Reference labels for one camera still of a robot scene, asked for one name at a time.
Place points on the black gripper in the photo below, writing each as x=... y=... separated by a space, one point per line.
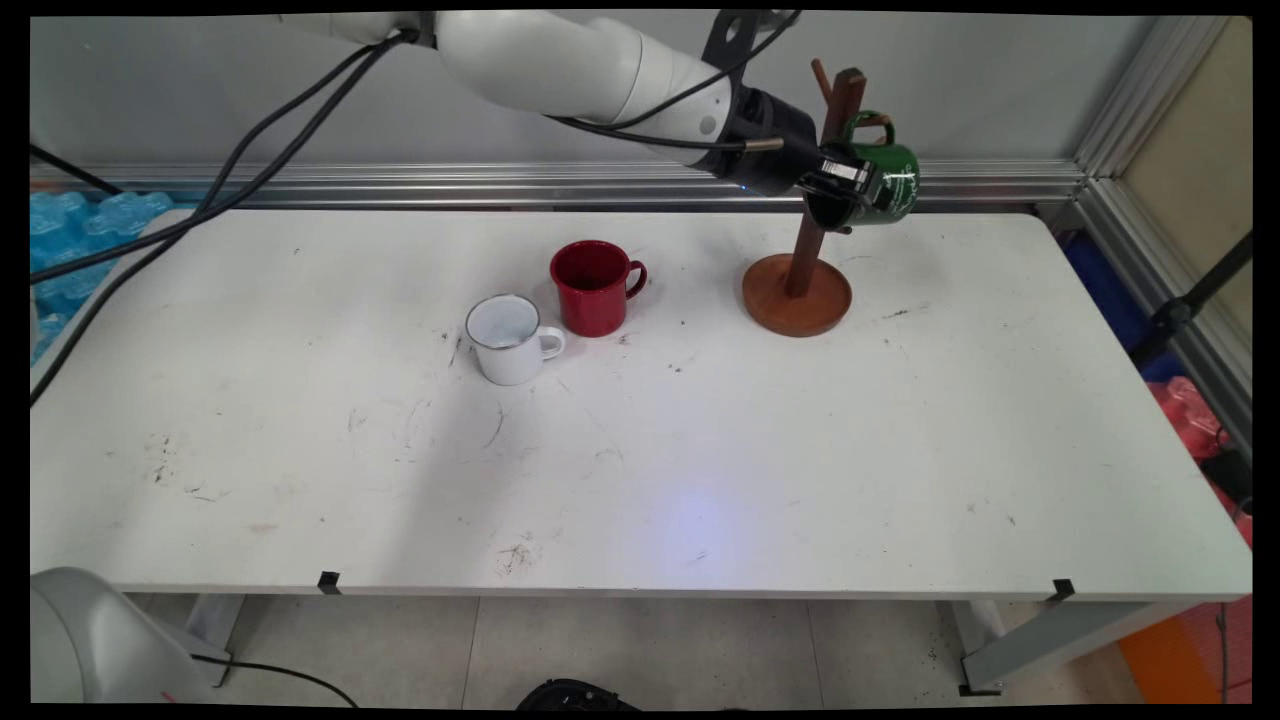
x=770 y=140

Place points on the green enamel mug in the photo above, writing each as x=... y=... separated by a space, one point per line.
x=890 y=185

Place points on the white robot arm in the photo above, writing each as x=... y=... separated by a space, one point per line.
x=540 y=60

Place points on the brown wooden mug tree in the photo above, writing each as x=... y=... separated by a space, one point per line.
x=797 y=300

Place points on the blue box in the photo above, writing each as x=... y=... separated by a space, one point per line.
x=1100 y=290

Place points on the red enamel mug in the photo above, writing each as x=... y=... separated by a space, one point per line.
x=590 y=310

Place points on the black tripod stand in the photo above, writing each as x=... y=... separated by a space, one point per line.
x=1175 y=315

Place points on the white enamel mug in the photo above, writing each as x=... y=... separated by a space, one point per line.
x=510 y=360

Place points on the red plastic package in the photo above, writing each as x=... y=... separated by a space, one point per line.
x=1185 y=415

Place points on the black tape piece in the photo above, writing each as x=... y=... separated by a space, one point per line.
x=1062 y=589
x=328 y=582

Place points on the grey table leg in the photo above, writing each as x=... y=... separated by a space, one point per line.
x=215 y=630
x=1050 y=640

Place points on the black rounded floor object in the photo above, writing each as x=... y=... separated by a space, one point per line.
x=575 y=695

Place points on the orange object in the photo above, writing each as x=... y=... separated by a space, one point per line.
x=1165 y=665

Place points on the blue bubble wrap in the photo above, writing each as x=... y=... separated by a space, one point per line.
x=60 y=230

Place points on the grey rounded device housing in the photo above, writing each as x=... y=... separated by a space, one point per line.
x=90 y=640

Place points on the long aluminium frame rail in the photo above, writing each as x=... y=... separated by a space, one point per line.
x=950 y=185

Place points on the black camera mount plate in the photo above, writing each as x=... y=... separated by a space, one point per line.
x=718 y=50

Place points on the short aluminium frame rail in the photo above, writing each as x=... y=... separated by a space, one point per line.
x=1110 y=215

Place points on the aluminium frame post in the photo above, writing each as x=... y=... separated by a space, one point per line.
x=1140 y=100

